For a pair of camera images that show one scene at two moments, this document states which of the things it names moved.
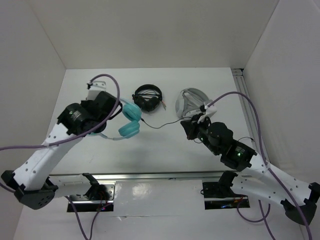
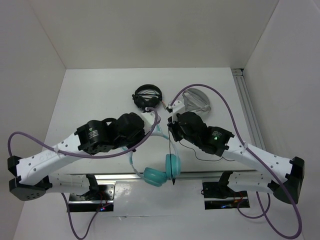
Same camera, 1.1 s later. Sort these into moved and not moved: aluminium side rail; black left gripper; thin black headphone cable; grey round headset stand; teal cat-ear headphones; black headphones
Moved: teal cat-ear headphones; black left gripper; thin black headphone cable
Not moved: black headphones; grey round headset stand; aluminium side rail
